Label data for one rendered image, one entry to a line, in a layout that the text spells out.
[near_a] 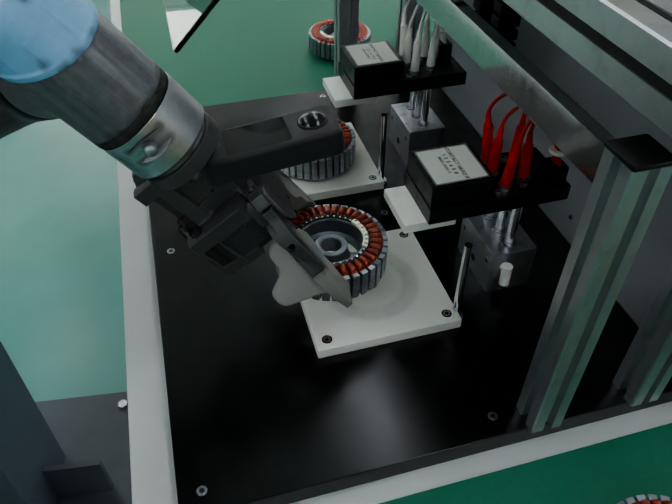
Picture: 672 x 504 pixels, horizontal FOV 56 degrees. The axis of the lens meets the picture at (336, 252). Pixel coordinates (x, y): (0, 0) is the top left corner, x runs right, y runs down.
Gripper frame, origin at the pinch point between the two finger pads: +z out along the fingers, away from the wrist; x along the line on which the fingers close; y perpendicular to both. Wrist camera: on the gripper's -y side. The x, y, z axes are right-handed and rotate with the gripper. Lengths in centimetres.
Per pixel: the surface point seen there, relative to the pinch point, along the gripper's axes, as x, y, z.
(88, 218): -122, 87, 42
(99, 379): -58, 84, 43
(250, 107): -41.6, 5.5, 4.4
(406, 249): -3.7, -4.5, 9.7
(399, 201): -0.6, -8.0, 0.1
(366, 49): -25.3, -13.8, -0.5
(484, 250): 2.0, -11.6, 10.6
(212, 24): -79, 8, 5
